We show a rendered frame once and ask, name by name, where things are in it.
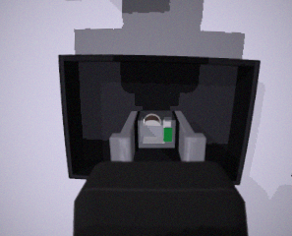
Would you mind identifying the black rectangular tray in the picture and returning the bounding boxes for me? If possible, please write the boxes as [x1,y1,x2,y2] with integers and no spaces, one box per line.
[58,54,258,185]

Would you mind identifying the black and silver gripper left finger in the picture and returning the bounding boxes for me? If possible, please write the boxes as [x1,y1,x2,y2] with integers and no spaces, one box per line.
[109,111,140,161]

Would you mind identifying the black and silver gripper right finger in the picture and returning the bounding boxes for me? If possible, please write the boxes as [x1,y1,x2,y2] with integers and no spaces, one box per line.
[172,111,206,161]

